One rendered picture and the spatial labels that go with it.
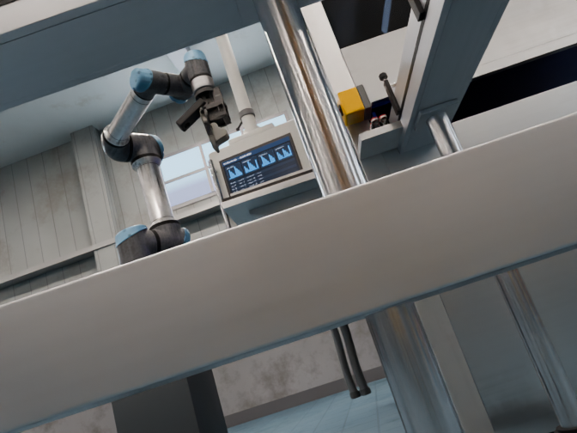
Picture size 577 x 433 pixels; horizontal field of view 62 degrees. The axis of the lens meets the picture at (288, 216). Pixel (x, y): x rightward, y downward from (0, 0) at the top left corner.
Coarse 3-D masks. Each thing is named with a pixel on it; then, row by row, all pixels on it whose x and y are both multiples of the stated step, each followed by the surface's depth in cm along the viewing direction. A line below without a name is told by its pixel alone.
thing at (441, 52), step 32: (416, 0) 83; (448, 0) 74; (480, 0) 76; (416, 32) 89; (448, 32) 82; (480, 32) 85; (416, 64) 95; (448, 64) 93; (416, 96) 102; (448, 96) 106
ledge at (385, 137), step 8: (400, 120) 120; (376, 128) 120; (384, 128) 120; (392, 128) 119; (400, 128) 120; (360, 136) 120; (368, 136) 120; (376, 136) 120; (384, 136) 121; (392, 136) 123; (400, 136) 125; (360, 144) 123; (368, 144) 123; (376, 144) 125; (384, 144) 127; (392, 144) 129; (360, 152) 127; (368, 152) 129; (376, 152) 130
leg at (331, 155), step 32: (256, 0) 57; (288, 0) 56; (288, 32) 54; (288, 64) 54; (320, 64) 54; (288, 96) 54; (320, 96) 52; (320, 128) 51; (320, 160) 50; (352, 160) 50; (320, 192) 52; (384, 320) 45; (416, 320) 46; (384, 352) 45; (416, 352) 44; (416, 384) 43; (416, 416) 43; (448, 416) 43
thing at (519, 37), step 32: (512, 0) 140; (544, 0) 139; (576, 0) 138; (512, 32) 138; (544, 32) 136; (576, 32) 135; (352, 64) 140; (384, 64) 139; (480, 64) 136; (512, 64) 135; (384, 96) 137
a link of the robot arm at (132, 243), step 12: (132, 228) 168; (144, 228) 171; (120, 240) 167; (132, 240) 166; (144, 240) 168; (156, 240) 171; (120, 252) 166; (132, 252) 165; (144, 252) 166; (156, 252) 171; (120, 264) 166
